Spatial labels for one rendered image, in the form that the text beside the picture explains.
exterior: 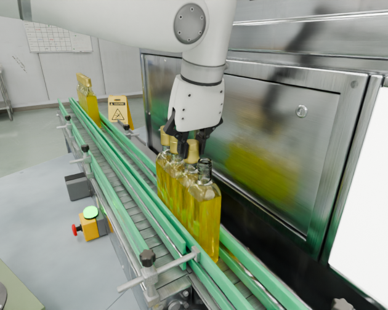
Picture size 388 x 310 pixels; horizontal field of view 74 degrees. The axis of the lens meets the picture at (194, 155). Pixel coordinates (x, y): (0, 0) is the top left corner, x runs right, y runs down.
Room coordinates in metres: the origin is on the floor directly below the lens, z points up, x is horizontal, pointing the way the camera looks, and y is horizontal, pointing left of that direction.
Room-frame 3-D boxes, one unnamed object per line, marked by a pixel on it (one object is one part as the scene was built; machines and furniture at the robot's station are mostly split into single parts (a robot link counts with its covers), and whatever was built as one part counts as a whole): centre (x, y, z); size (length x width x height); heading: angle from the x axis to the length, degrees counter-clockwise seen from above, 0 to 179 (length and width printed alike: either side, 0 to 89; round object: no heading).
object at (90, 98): (1.46, 0.59, 1.02); 0.06 x 0.06 x 0.28; 31
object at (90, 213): (0.69, 0.34, 0.84); 0.05 x 0.05 x 0.03
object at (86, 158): (0.84, 0.42, 0.94); 0.07 x 0.04 x 0.13; 121
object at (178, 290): (0.37, 0.05, 0.85); 0.09 x 0.04 x 0.07; 121
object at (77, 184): (0.93, 0.49, 0.79); 0.08 x 0.08 x 0.08; 31
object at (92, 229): (0.69, 0.34, 0.79); 0.07 x 0.07 x 0.07; 31
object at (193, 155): (0.51, 0.01, 1.14); 0.04 x 0.04 x 0.04
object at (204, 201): (0.46, -0.02, 0.99); 0.06 x 0.06 x 0.21; 30
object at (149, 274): (0.36, 0.06, 0.95); 0.17 x 0.03 x 0.12; 121
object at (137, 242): (1.13, 0.54, 0.93); 1.75 x 0.01 x 0.08; 31
